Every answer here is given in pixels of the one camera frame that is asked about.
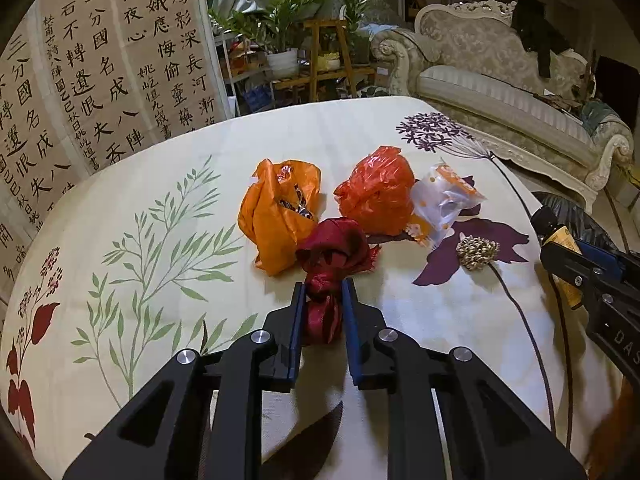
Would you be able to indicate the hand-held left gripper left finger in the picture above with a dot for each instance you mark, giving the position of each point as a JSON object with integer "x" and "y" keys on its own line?
{"x": 298, "y": 325}

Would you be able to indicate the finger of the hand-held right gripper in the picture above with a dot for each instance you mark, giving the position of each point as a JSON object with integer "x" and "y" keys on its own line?
{"x": 600, "y": 255}
{"x": 565, "y": 262}

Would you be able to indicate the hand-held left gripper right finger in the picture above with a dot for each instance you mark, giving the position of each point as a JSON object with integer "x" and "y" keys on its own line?
{"x": 350, "y": 332}

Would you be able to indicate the trash bin with black bag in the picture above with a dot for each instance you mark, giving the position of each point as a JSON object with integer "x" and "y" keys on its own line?
{"x": 595, "y": 232}

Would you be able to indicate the brown bottle with black cap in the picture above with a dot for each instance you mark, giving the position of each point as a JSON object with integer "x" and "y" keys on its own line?
{"x": 562, "y": 237}

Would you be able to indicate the dark red plastic bag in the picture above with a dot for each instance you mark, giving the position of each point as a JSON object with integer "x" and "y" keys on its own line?
{"x": 332, "y": 252}

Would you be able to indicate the person's right forearm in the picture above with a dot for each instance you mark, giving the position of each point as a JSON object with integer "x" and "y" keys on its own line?
{"x": 617, "y": 435}

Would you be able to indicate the gold crumpled ball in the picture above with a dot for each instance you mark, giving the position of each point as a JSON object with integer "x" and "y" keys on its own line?
{"x": 477, "y": 252}

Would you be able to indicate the orange plastic bag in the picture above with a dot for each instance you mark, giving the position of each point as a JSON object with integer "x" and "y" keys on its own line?
{"x": 270, "y": 225}

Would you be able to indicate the floral tablecloth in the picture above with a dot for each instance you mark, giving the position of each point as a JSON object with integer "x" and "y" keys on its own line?
{"x": 175, "y": 310}

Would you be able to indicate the clear wrapper with orange print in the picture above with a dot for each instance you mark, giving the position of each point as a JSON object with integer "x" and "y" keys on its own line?
{"x": 442, "y": 205}

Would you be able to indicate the blue blanket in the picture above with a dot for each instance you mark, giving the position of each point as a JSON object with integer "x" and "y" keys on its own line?
{"x": 602, "y": 115}

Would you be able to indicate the ornate cream sofa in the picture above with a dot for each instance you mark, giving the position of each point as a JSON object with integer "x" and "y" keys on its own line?
{"x": 500, "y": 90}

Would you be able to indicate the blue crate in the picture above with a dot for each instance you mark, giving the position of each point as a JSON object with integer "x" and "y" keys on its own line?
{"x": 257, "y": 99}

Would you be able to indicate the black clothing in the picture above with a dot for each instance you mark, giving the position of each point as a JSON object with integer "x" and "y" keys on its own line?
{"x": 537, "y": 30}

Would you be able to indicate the white metal rack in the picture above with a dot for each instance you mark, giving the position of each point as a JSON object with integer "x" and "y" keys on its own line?
{"x": 235, "y": 70}

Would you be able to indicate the plant in white pot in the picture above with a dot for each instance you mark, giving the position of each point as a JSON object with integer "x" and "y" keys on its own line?
{"x": 282, "y": 62}

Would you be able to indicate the small yellow pot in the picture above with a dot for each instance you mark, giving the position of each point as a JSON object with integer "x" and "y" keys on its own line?
{"x": 330, "y": 62}

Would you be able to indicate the wooden plant stand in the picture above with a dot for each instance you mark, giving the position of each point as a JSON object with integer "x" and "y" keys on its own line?
{"x": 325, "y": 30}

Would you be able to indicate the ornate armchair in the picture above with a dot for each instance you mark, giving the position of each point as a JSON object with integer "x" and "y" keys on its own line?
{"x": 385, "y": 12}

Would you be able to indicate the tall green plant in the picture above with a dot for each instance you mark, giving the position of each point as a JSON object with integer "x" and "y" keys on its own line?
{"x": 355, "y": 5}

